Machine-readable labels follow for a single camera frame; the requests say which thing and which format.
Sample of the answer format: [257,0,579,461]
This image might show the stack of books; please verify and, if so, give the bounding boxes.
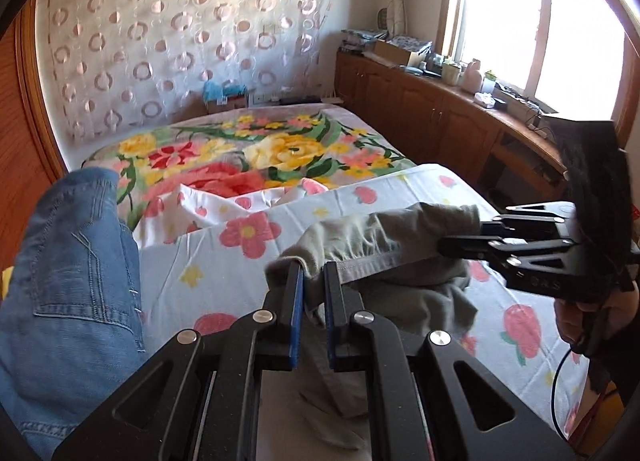
[341,30,388,52]

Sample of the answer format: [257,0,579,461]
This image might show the black cable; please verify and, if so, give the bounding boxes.
[549,348,576,449]

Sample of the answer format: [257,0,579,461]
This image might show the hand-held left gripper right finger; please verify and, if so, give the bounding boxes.
[322,261,576,461]

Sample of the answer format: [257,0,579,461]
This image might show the grey-green pants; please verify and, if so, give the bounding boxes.
[264,201,483,447]

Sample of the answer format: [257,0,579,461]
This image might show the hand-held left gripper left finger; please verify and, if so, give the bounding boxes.
[52,261,306,461]

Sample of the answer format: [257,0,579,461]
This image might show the blue plastic bag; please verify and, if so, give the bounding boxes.
[202,81,248,102]

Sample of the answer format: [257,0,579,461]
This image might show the small printed cardboard box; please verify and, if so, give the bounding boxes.
[202,96,248,114]

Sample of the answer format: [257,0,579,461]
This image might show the blue denim jeans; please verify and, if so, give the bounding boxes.
[0,167,148,461]

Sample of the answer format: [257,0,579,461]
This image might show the white jug bottle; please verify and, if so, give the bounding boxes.
[460,58,483,92]

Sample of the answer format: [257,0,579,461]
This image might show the wooden framed window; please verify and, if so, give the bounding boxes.
[435,0,640,142]

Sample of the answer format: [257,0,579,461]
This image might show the person's right hand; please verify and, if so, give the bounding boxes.
[554,288,640,359]

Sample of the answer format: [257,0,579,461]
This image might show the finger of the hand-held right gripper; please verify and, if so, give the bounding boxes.
[440,237,581,272]
[481,201,576,239]

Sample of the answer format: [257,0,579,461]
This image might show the open cardboard box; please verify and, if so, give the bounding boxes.
[372,38,426,66]

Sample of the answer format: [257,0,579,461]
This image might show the floral blanket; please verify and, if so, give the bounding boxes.
[80,102,421,242]

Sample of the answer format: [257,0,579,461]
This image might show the sheer circle-pattern curtain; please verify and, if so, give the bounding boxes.
[35,0,346,142]

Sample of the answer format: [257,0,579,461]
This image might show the long wooden cabinet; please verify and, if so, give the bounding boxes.
[334,51,571,202]

